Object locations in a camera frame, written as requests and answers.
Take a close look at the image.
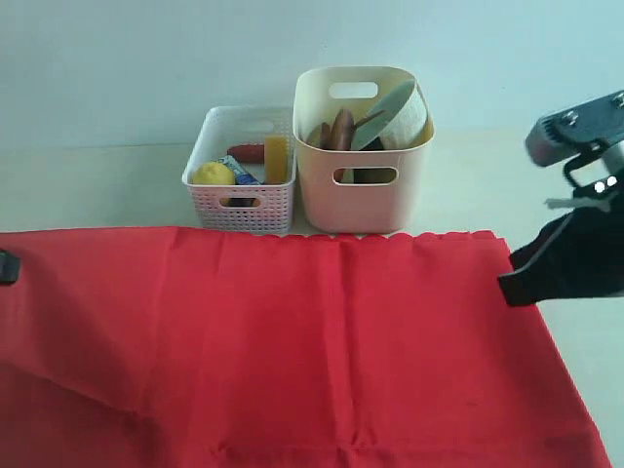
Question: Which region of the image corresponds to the brown wooden plate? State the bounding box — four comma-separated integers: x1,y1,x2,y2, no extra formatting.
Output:
328,108,355,151

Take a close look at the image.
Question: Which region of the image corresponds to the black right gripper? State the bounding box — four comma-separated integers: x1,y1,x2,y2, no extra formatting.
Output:
497,190,623,307

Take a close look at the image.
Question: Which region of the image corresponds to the wooden chopstick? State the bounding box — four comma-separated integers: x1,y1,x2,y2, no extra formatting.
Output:
353,109,385,130

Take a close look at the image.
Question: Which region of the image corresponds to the red scalloped placemat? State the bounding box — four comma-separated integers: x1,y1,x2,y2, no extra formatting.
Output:
1,227,609,467

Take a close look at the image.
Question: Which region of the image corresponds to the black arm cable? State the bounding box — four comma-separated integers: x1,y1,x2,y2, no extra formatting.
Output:
561,145,610,189

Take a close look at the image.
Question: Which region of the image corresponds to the yellow cheese wedge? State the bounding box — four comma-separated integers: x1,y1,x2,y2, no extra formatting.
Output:
264,135,289,184

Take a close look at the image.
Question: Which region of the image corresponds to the yellow lemon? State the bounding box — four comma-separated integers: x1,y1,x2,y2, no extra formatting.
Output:
191,161,236,185

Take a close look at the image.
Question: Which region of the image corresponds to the dark wooden spoon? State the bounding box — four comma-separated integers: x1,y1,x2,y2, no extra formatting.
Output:
319,122,332,150

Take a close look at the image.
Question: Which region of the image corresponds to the white ceramic bowl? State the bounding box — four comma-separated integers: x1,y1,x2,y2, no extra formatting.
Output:
351,79,428,151

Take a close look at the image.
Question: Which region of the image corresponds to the white perforated plastic basket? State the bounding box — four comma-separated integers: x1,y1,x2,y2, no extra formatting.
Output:
181,106,296,234

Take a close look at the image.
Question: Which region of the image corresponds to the cream plastic bin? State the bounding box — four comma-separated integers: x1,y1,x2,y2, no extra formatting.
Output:
292,66,435,234

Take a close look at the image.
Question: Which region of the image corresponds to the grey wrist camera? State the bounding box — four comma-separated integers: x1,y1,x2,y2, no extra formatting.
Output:
524,90,624,170

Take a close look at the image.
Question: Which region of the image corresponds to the red sausage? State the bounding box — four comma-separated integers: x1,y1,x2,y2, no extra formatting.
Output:
227,143,264,164

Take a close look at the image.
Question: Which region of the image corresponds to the blue white milk carton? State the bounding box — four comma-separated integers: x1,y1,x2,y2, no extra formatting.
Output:
218,155,260,208

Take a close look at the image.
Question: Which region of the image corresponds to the silver table knife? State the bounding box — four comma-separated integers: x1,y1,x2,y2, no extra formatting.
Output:
306,125,322,148

